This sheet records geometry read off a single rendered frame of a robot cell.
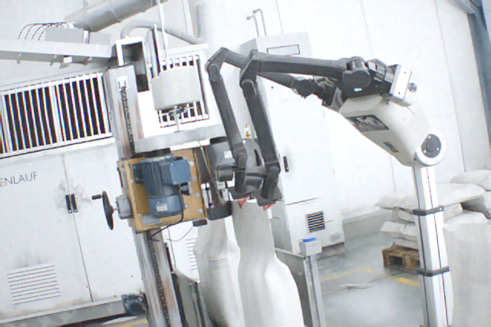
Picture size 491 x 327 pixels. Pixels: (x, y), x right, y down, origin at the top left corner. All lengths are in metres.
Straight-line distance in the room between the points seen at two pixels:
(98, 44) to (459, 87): 4.63
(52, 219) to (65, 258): 0.32
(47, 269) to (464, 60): 5.40
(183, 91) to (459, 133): 5.99
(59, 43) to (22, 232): 1.52
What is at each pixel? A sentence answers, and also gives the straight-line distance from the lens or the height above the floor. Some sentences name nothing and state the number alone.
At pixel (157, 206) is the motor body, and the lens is 3.17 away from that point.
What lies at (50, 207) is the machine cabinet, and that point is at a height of 1.02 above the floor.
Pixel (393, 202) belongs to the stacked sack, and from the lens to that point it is 6.20.
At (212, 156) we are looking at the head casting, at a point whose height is 1.29.
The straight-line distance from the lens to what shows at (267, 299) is 3.04.
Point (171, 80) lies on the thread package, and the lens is 3.19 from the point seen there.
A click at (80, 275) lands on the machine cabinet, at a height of 0.43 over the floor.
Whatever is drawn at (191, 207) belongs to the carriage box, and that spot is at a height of 1.08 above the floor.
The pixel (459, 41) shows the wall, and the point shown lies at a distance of 8.98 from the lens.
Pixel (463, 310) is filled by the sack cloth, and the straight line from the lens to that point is 1.70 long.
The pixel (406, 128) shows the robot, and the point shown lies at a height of 1.29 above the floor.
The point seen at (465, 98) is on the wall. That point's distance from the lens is 8.93.
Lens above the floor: 1.42
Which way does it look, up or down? 3 degrees down
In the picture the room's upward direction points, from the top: 10 degrees counter-clockwise
